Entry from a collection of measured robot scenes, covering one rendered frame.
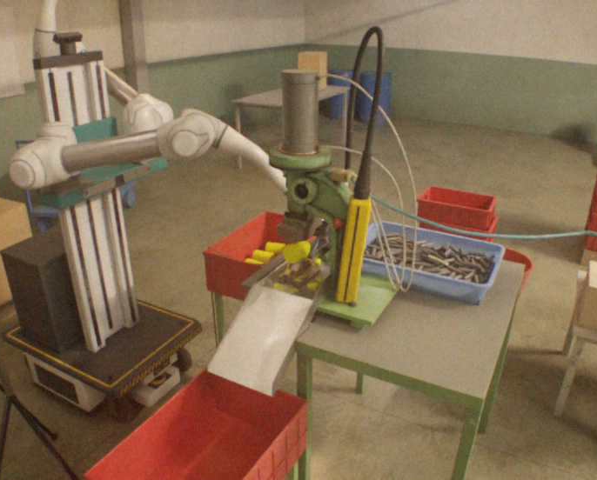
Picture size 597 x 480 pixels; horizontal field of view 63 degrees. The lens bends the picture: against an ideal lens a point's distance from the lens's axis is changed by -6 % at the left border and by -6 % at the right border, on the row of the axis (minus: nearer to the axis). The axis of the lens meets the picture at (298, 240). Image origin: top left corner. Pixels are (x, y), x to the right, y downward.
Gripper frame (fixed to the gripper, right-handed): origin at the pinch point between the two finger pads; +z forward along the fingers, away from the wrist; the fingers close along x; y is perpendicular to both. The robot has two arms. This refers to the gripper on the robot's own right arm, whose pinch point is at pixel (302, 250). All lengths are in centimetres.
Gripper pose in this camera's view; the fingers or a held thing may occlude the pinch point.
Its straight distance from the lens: 189.5
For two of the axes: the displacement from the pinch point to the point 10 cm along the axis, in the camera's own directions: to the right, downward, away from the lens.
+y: 2.7, 5.5, 7.9
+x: -8.8, -2.0, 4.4
